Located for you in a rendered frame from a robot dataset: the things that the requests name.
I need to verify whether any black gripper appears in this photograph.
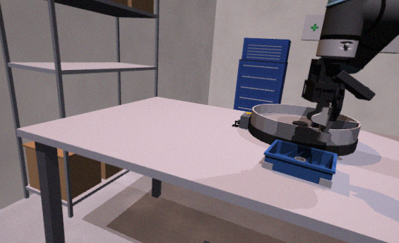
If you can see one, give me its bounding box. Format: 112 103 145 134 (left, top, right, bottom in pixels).
302 58 350 134

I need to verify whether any blue open crate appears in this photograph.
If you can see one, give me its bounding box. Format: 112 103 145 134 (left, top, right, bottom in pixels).
262 139 338 188

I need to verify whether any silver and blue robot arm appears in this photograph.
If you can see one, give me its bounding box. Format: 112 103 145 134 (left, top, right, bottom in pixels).
316 0 399 101

